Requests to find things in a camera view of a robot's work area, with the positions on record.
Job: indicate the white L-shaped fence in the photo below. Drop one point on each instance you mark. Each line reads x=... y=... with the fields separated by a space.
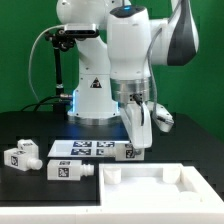
x=108 y=215

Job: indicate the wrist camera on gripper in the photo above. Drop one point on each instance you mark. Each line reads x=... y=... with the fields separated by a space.
x=161 y=116

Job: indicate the white square tabletop part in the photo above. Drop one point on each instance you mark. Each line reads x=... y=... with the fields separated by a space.
x=154 y=186

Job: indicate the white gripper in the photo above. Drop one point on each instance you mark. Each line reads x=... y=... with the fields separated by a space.
x=137 y=122

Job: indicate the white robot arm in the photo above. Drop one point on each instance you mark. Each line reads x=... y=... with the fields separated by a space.
x=118 y=45

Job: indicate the white paper with tags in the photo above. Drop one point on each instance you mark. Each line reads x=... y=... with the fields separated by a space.
x=85 y=148

